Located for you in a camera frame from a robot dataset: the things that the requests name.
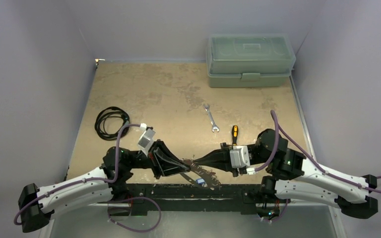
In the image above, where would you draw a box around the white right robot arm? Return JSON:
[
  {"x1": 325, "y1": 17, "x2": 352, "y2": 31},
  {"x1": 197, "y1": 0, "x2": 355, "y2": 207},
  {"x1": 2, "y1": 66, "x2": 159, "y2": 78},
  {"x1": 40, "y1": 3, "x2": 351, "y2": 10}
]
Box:
[{"x1": 192, "y1": 129, "x2": 378, "y2": 219}]

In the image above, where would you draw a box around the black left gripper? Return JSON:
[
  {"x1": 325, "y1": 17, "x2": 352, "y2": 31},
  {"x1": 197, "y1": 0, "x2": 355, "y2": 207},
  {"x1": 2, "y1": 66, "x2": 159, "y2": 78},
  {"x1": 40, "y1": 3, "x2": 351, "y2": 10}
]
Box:
[{"x1": 127, "y1": 138, "x2": 190, "y2": 179}]

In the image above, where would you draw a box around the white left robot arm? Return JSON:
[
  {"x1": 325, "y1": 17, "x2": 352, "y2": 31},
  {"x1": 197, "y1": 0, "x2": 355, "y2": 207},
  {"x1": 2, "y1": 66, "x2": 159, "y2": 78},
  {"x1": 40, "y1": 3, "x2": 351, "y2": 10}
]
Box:
[{"x1": 14, "y1": 140, "x2": 191, "y2": 233}]

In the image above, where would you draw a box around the key with blue tag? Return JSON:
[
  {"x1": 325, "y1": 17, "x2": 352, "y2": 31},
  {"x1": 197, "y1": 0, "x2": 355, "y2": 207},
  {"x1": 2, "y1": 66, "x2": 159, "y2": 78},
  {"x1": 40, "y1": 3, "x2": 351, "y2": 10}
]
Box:
[{"x1": 195, "y1": 178, "x2": 207, "y2": 187}]

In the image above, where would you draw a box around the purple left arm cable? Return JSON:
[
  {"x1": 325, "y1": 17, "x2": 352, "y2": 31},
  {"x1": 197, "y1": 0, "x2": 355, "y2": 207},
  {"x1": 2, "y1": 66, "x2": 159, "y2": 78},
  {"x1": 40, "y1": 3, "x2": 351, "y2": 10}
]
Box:
[{"x1": 13, "y1": 123, "x2": 145, "y2": 226}]

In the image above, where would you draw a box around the orange black screwdriver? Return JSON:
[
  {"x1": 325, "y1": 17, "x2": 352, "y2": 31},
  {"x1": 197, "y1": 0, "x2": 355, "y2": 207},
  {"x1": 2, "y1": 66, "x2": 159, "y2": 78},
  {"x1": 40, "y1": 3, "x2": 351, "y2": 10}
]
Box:
[{"x1": 231, "y1": 125, "x2": 239, "y2": 145}]

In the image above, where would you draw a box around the coiled black cable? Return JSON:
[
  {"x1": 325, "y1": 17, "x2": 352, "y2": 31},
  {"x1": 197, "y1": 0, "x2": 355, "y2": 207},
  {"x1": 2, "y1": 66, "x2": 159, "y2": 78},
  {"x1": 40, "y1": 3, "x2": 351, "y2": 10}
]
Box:
[{"x1": 94, "y1": 106, "x2": 130, "y2": 141}]

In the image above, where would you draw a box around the green plastic toolbox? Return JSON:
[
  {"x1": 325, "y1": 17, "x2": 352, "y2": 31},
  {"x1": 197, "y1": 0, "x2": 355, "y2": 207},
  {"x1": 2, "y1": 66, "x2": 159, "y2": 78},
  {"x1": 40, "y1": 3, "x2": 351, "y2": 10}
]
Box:
[{"x1": 206, "y1": 33, "x2": 296, "y2": 88}]

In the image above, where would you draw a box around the grey key holder plate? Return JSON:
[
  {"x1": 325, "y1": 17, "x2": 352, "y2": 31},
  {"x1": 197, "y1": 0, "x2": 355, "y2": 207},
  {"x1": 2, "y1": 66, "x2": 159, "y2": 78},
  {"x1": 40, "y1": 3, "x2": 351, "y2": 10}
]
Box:
[{"x1": 180, "y1": 159, "x2": 221, "y2": 191}]

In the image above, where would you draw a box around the silver open-end wrench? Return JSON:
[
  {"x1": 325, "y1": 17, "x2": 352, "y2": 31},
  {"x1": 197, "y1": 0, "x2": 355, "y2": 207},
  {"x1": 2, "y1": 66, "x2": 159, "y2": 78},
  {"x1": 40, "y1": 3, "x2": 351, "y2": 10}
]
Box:
[{"x1": 202, "y1": 104, "x2": 220, "y2": 132}]

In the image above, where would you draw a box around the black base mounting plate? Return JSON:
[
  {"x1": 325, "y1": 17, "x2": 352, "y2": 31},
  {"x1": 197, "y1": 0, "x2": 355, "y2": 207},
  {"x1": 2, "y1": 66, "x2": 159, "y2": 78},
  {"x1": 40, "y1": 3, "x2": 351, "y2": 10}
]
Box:
[{"x1": 97, "y1": 183, "x2": 291, "y2": 218}]

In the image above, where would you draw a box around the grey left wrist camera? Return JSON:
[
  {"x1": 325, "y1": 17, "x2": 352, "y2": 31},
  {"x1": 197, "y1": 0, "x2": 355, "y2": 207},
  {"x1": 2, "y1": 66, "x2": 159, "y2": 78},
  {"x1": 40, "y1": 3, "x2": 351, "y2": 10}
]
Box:
[{"x1": 137, "y1": 123, "x2": 155, "y2": 156}]

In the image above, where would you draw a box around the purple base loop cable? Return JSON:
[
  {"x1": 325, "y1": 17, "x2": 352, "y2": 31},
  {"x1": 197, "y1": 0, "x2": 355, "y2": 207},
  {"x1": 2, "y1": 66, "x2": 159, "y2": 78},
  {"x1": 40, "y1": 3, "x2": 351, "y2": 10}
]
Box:
[{"x1": 106, "y1": 196, "x2": 162, "y2": 234}]

